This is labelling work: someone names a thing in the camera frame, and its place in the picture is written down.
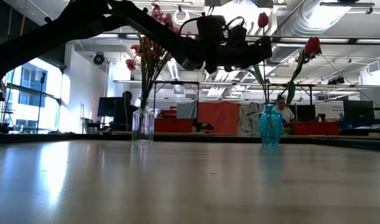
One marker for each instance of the clear glass vase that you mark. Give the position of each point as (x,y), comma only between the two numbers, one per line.
(143,124)

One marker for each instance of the red tulip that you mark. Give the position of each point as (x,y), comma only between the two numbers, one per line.
(312,45)
(263,20)

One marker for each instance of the person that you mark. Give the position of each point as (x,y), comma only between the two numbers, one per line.
(126,112)
(285,113)

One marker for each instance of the black tripod stand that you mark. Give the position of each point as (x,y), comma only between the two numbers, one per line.
(40,102)

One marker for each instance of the red storage bin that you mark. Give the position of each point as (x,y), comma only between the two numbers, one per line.
(173,125)
(314,128)

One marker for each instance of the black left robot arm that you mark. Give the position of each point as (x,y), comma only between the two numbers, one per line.
(53,31)

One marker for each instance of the round black ceiling speaker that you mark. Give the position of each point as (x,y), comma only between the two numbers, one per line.
(98,58)

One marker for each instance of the black metal frame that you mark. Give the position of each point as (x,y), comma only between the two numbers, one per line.
(84,137)

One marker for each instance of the orange cloth panel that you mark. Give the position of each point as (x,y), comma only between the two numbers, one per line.
(218,116)

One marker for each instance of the pink flower bunch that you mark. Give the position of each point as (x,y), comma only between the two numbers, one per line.
(155,12)
(131,64)
(167,19)

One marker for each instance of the round white ceiling fixture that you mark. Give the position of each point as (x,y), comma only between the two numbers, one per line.
(181,16)

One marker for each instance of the grey cloth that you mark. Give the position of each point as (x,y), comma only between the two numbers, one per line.
(187,109)

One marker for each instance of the white printed sign board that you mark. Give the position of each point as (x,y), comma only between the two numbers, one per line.
(328,110)

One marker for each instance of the black computer monitor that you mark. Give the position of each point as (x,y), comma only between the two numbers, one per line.
(109,107)
(359,111)

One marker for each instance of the silver ceiling duct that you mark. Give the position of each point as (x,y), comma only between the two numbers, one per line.
(317,15)

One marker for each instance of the blue glass vase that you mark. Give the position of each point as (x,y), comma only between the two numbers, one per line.
(270,127)

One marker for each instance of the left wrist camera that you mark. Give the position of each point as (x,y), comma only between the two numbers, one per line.
(236,35)

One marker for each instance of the white patterned cloth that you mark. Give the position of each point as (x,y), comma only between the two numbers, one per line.
(249,119)

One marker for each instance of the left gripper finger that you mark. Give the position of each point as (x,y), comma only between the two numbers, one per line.
(263,49)

